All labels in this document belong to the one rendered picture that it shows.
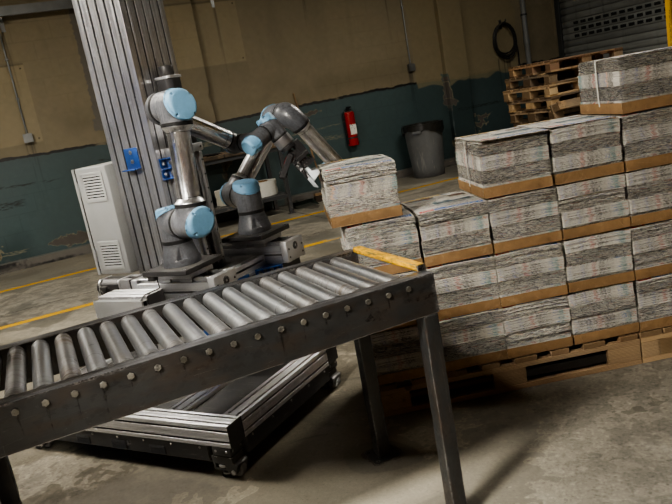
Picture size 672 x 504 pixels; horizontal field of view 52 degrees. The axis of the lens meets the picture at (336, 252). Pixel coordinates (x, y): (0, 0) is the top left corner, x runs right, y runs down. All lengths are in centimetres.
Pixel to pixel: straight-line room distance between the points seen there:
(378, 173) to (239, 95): 682
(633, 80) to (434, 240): 100
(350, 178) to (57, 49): 675
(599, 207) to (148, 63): 191
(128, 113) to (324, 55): 714
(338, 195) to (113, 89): 100
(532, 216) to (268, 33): 715
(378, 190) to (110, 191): 112
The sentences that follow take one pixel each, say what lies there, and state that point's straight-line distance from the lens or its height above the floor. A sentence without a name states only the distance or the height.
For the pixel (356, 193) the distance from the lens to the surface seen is 270.
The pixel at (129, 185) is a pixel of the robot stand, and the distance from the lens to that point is 299.
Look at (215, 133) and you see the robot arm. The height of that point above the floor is 128.
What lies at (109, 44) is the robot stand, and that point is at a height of 169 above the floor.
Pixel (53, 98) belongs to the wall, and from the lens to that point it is 904.
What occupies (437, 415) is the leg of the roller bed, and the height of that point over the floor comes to 37.
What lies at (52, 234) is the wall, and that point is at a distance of 906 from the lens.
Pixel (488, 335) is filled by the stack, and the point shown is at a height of 26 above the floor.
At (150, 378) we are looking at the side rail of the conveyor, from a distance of 176.
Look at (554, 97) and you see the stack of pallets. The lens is 908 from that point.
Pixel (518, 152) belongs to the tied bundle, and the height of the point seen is 99.
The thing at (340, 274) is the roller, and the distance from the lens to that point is 216.
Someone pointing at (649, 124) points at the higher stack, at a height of 101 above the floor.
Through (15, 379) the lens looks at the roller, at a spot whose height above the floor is 80.
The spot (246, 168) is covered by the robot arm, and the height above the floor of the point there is 109.
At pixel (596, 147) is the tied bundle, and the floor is 96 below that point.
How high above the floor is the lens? 133
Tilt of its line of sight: 13 degrees down
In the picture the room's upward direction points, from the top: 10 degrees counter-clockwise
